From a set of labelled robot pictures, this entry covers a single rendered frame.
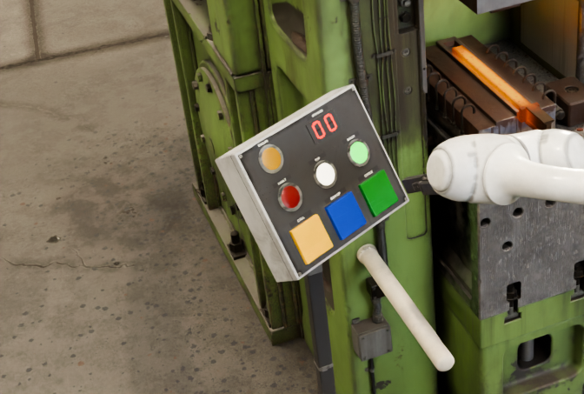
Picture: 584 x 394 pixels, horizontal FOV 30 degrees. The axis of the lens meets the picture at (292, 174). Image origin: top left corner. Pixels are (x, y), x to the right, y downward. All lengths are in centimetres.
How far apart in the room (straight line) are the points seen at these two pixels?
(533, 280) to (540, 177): 107
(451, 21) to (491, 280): 71
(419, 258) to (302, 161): 74
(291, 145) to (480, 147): 52
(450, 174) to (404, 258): 108
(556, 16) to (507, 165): 111
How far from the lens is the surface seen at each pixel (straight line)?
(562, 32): 282
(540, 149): 188
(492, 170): 176
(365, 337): 285
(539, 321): 289
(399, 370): 305
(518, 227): 266
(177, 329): 358
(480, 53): 283
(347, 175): 224
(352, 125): 227
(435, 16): 293
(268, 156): 213
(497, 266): 269
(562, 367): 312
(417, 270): 286
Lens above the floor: 230
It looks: 33 degrees down
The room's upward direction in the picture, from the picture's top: 7 degrees counter-clockwise
